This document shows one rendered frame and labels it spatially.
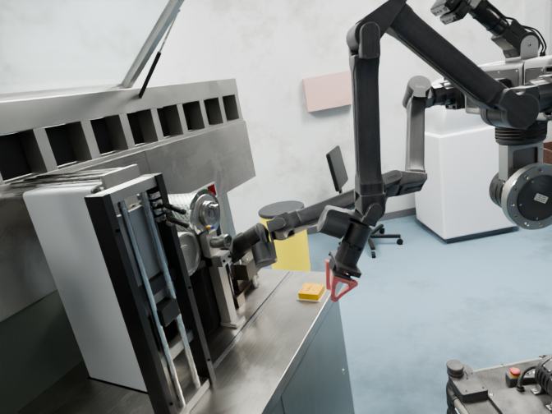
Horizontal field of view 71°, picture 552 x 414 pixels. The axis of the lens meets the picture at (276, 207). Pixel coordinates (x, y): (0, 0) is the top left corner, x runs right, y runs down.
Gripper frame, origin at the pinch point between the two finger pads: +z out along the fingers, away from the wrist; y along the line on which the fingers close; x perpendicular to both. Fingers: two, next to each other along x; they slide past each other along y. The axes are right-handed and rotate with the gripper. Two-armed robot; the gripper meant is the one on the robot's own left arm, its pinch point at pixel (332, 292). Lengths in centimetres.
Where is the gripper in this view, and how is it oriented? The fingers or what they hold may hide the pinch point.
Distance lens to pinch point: 104.0
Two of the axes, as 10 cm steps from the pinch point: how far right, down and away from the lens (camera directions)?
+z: -3.4, 9.1, 2.4
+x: 9.4, 3.1, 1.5
